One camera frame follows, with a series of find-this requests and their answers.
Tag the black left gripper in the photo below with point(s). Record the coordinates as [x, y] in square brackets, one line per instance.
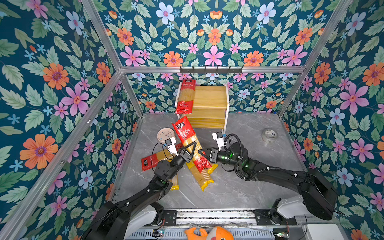
[188, 156]

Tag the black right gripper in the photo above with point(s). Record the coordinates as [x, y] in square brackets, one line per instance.
[214, 157]

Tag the red spaghetti bag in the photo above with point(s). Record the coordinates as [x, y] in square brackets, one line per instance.
[158, 154]
[189, 139]
[186, 97]

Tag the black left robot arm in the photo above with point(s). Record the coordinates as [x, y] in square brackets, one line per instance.
[116, 221]

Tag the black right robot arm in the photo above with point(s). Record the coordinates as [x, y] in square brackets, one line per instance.
[319, 195]

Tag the yellow pasta bag right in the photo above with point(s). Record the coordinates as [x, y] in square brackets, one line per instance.
[214, 167]

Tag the yellow pasta bag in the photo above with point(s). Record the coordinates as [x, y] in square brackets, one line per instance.
[203, 179]
[214, 167]
[175, 183]

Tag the yellow pasta bag left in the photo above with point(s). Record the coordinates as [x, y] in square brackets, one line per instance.
[203, 179]

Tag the yellow pasta bag bottom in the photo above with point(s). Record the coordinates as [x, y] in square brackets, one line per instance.
[175, 183]

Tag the pink round clock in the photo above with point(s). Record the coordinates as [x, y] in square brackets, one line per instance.
[165, 134]

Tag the orange plush toy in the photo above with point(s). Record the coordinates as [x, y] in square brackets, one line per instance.
[217, 233]

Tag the white box corner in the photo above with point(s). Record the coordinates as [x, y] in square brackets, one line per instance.
[323, 232]

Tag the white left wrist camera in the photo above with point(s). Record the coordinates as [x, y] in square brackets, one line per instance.
[171, 146]

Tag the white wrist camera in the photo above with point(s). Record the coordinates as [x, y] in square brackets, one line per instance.
[219, 138]
[171, 146]

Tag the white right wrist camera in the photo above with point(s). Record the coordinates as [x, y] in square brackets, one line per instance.
[219, 138]

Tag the black hook rail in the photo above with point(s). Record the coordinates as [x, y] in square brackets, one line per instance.
[211, 70]

